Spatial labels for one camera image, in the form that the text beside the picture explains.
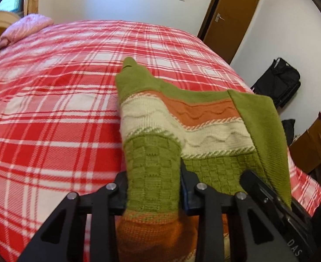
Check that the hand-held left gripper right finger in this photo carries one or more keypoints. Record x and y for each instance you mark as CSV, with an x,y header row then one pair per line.
x,y
189,193

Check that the red plaid blanket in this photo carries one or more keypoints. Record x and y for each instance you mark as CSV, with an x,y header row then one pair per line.
x,y
54,101

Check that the brown wooden door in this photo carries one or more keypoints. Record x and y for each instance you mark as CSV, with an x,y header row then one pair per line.
x,y
231,19

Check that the black suitcase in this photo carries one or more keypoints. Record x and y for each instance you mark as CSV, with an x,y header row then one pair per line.
x,y
279,83

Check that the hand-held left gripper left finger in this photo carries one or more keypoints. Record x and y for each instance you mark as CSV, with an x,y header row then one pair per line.
x,y
119,193

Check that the green striped knit sweater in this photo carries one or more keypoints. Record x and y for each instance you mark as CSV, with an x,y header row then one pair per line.
x,y
163,131

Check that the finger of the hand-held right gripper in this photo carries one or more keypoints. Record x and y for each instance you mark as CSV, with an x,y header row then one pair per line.
x,y
256,185

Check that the small black bag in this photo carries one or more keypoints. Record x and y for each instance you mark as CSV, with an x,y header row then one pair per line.
x,y
289,131

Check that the brown wooden cabinet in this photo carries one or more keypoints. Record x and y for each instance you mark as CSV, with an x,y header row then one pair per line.
x,y
313,147

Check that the pink quilted pillow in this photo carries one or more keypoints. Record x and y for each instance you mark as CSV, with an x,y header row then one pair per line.
x,y
26,27

